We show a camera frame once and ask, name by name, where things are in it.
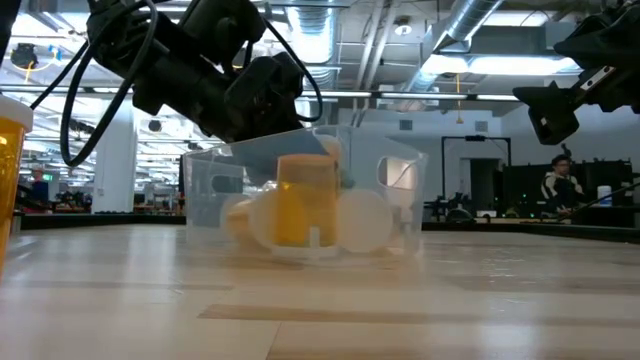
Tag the person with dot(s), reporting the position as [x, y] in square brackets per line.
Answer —
[38, 192]
[560, 190]

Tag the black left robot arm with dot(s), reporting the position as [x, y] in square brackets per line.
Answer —
[220, 25]

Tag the bright ceiling light panel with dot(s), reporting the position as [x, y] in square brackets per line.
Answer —
[500, 65]

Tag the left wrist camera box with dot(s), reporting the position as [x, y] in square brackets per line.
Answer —
[265, 90]

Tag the white building column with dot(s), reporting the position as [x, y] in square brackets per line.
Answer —
[115, 170]

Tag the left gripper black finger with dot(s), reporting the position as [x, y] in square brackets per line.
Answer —
[285, 147]

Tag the long ceiling light strip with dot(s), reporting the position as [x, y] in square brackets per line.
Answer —
[400, 95]

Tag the white wipes canister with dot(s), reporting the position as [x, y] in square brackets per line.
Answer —
[604, 195]

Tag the black gantry frame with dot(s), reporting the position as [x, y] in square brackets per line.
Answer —
[475, 138]

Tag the silver slanted ceiling duct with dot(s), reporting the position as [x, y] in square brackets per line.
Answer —
[465, 22]

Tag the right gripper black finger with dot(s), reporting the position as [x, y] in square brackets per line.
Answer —
[610, 40]
[550, 112]

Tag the silver ribbed ceiling duct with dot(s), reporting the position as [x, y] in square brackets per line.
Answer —
[312, 40]

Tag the black cabinet row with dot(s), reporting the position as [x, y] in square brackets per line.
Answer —
[520, 185]

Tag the clear plastic basket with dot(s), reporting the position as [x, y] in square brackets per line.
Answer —
[205, 150]

